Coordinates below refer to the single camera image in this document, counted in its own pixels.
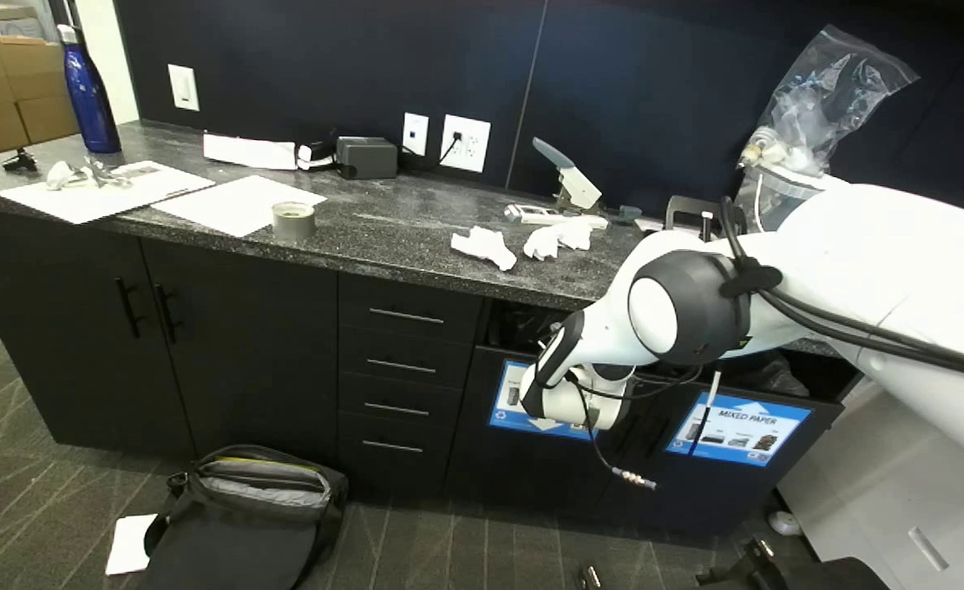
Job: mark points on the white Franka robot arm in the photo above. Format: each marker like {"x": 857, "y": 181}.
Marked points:
{"x": 885, "y": 250}

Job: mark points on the small white paper slip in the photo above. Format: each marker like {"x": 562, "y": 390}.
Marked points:
{"x": 129, "y": 545}

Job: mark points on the small white wall outlet plate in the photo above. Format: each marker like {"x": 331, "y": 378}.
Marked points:
{"x": 415, "y": 136}

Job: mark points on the blue label with down arrow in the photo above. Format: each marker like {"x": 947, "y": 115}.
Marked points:
{"x": 505, "y": 404}

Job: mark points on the black power adapter box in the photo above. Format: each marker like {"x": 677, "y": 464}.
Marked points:
{"x": 369, "y": 159}

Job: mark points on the blue water bottle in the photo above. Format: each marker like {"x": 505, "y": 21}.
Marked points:
{"x": 88, "y": 100}

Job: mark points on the white paper stack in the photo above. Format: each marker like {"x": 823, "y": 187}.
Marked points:
{"x": 248, "y": 153}

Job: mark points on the large white wall outlet plate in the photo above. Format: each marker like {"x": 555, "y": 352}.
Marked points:
{"x": 467, "y": 142}

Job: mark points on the small black desk item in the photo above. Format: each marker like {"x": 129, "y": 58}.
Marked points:
{"x": 21, "y": 166}

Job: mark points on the clear plastic bag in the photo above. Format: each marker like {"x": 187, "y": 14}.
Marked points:
{"x": 832, "y": 94}

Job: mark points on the black cabinet door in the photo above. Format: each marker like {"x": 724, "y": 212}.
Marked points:
{"x": 57, "y": 330}
{"x": 248, "y": 347}

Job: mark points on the black bin liner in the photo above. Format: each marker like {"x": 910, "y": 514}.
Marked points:
{"x": 520, "y": 324}
{"x": 778, "y": 378}

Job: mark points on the small pale trinket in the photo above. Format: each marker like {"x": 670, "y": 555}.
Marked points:
{"x": 63, "y": 174}

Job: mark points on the white office printer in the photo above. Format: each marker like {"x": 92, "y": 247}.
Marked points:
{"x": 895, "y": 512}

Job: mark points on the black and grey backpack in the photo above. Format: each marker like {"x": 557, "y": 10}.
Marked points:
{"x": 244, "y": 519}

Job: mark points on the blue label with up arrow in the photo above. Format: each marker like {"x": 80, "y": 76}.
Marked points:
{"x": 749, "y": 426}

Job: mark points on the brown cardboard box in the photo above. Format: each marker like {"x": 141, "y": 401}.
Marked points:
{"x": 2, "y": 100}

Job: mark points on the flat white paper sheet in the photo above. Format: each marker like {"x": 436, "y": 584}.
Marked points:
{"x": 100, "y": 197}
{"x": 229, "y": 205}

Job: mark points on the small white paper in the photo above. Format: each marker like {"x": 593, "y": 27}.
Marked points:
{"x": 483, "y": 247}
{"x": 540, "y": 242}
{"x": 576, "y": 233}

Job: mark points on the grey tape roll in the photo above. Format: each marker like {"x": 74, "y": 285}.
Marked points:
{"x": 293, "y": 214}

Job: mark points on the small white desk item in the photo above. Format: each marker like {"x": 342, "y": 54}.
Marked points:
{"x": 529, "y": 214}

